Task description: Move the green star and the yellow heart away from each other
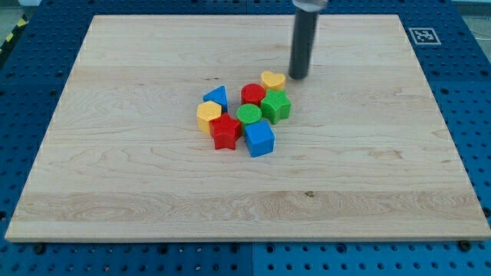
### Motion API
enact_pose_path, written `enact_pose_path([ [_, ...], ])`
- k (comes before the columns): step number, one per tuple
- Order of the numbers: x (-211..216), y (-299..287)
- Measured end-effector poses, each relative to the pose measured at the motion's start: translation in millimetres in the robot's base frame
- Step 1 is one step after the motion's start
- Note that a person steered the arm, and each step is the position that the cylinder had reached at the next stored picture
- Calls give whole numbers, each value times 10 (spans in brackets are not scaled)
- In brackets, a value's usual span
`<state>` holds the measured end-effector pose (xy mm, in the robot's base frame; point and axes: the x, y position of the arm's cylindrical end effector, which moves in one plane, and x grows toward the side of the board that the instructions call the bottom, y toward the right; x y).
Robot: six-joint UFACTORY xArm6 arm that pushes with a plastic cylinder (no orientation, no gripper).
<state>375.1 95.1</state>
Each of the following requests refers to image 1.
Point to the red cylinder block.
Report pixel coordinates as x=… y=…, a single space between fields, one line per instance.
x=252 y=94

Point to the yellow hexagon block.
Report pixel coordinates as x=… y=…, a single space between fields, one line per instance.
x=206 y=112

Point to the silver metal rod mount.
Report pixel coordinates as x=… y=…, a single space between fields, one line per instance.
x=310 y=5

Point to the yellow heart block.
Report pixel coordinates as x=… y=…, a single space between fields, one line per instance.
x=273 y=81

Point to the black and yellow hazard tape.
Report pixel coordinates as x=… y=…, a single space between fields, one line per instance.
x=12 y=38

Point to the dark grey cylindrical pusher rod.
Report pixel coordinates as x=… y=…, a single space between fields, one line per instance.
x=302 y=43

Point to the white fiducial marker tag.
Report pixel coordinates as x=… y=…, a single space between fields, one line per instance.
x=424 y=36

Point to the blue cube block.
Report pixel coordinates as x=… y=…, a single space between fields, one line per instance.
x=259 y=138

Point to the red star block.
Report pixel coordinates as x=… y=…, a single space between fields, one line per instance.
x=225 y=131

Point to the green cylinder block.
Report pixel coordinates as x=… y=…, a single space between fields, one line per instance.
x=248 y=114

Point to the green star block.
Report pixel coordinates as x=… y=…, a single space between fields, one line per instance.
x=275 y=106

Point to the blue triangle block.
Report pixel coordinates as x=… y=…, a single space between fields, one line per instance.
x=219 y=96

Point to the light wooden board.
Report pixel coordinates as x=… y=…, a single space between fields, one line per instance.
x=364 y=156

